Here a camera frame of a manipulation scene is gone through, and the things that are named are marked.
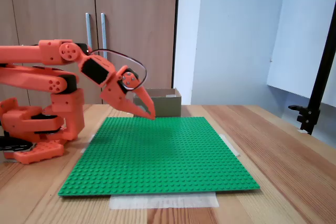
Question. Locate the wide masking tape strip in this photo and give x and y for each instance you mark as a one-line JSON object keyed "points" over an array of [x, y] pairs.
{"points": [[162, 202]]}

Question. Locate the white wall board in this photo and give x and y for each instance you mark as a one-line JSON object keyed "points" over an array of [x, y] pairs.
{"points": [[296, 37]]}

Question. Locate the green lego baseplate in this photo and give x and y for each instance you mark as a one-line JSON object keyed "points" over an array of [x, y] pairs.
{"points": [[157, 161]]}

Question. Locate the cardboard box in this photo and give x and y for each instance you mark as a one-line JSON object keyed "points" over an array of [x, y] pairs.
{"points": [[168, 106]]}

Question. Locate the black clamp stand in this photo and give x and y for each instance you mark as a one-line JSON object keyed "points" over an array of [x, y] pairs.
{"points": [[320, 77]]}

